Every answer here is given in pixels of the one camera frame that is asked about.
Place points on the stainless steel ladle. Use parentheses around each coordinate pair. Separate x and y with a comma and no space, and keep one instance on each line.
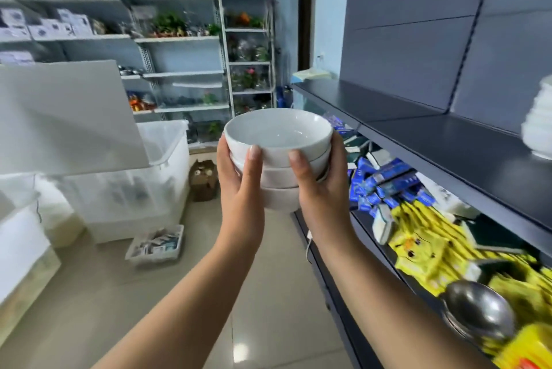
(478,308)

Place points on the group of small potted plants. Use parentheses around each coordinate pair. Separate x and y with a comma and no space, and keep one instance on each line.
(248,49)

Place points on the clear plastic storage tub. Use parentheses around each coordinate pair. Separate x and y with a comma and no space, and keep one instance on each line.
(21,252)

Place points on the pile of blue packets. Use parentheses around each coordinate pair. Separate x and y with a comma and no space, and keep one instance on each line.
(384,185)

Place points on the person's left hand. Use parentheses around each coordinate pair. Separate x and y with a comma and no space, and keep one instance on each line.
(241,204)

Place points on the white sponge packet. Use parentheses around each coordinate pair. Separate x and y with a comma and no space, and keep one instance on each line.
(383,224)

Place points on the person's right thumb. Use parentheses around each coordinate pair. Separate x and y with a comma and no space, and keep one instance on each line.
(301,172)

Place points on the person's right forearm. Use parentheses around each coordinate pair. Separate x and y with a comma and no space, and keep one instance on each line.
(388,308)

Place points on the stack of white bowls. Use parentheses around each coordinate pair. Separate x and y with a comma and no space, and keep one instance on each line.
(539,123)

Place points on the white wall shelving unit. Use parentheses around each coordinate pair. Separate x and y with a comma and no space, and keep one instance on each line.
(142,38)

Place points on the dark grey metal shelf unit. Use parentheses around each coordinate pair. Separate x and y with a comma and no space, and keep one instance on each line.
(431,79)

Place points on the brown cardboard box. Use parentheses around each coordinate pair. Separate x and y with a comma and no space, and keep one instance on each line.
(203,181)

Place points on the white ceramic bowl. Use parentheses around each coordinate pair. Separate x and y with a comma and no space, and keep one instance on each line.
(280,199)
(276,176)
(278,133)

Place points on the small white basket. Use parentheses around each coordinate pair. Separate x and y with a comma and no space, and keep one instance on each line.
(156,244)

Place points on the dark green box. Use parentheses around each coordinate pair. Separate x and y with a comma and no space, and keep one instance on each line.
(491,235)

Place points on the person's right hand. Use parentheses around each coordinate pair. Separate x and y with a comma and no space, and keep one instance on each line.
(323,204)

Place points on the pile of yellow packets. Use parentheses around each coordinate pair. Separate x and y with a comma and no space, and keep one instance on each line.
(435,248)

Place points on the group of white boxes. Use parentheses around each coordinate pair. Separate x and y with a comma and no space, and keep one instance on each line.
(47,25)

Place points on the clear plastic storage bin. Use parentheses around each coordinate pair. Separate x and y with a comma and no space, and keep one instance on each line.
(138,192)

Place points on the person's left forearm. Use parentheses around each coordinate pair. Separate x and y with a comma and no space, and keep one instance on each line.
(185,308)

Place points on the pale paper stack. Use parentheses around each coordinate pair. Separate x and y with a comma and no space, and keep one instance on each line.
(311,74)

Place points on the white flat lid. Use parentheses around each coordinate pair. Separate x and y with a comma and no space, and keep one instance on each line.
(64,118)

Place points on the person's left thumb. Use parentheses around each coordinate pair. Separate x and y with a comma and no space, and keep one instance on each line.
(252,168)

